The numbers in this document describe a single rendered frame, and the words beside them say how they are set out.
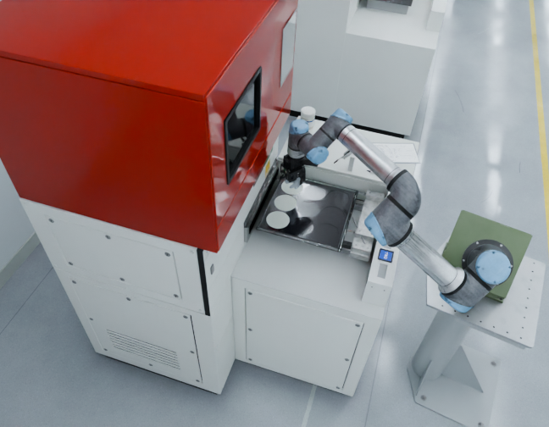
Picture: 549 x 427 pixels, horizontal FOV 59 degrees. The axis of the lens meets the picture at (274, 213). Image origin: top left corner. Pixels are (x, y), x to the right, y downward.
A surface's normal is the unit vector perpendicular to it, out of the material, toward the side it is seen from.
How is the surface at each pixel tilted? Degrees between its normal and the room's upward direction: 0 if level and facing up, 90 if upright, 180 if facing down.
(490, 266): 38
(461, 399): 0
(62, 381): 0
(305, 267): 0
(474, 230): 45
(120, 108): 90
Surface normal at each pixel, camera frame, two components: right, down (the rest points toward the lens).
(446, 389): 0.04, -0.68
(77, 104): -0.31, 0.69
